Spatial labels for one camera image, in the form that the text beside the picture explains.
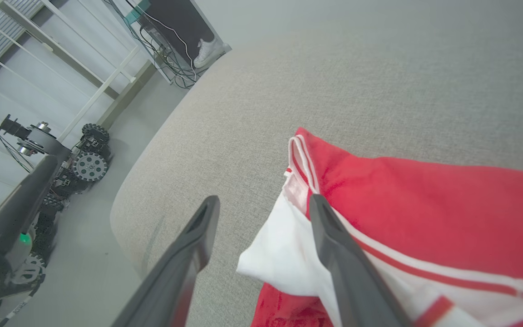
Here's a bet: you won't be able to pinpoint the teal flat box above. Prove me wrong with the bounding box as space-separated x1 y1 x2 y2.
124 0 152 24

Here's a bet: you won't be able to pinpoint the white partition panel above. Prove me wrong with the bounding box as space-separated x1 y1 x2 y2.
196 0 523 50

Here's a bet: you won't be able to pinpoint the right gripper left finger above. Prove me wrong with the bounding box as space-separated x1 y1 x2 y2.
112 195 221 327

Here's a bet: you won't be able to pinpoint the red white basketball jersey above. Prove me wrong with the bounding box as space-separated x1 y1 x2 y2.
237 127 523 327

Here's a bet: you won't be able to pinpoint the white sneaker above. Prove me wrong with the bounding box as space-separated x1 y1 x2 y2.
192 38 225 69

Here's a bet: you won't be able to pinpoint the black wheeled robot chassis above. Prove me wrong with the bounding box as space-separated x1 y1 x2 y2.
0 114 112 291

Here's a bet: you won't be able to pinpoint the left black camera cable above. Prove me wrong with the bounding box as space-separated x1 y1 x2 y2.
0 282 42 327

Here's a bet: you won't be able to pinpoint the white metal railing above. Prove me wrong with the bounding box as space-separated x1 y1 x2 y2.
0 0 155 144

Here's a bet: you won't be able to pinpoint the white cable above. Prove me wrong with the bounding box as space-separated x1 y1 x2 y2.
125 0 196 62

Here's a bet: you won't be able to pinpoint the tangled floor cables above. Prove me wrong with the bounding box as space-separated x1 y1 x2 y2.
128 14 198 90

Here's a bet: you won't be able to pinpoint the seated person black trousers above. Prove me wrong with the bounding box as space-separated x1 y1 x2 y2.
188 0 219 44

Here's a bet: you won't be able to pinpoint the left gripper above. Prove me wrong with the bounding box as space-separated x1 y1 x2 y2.
0 154 61 287

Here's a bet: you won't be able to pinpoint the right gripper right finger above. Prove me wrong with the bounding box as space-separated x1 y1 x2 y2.
309 194 413 327

